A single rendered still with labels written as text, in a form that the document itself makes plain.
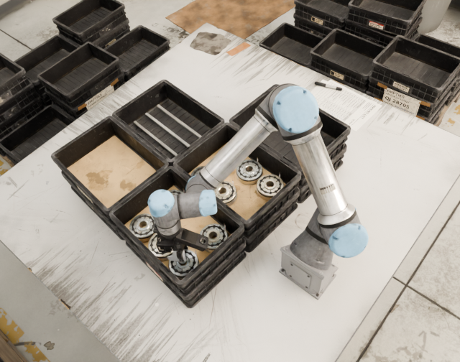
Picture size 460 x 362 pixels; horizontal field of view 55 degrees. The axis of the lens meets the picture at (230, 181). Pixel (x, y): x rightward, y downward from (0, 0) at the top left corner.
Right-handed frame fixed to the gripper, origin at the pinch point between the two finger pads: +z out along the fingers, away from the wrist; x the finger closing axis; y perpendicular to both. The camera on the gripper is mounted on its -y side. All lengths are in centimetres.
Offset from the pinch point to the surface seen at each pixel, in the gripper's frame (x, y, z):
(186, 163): -37.4, 4.7, -4.0
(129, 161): -43, 30, 2
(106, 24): -181, 85, 31
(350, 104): -90, -64, 15
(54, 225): -18, 61, 15
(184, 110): -73, 12, 2
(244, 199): -25.4, -18.6, 2.1
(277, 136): -58, -30, 2
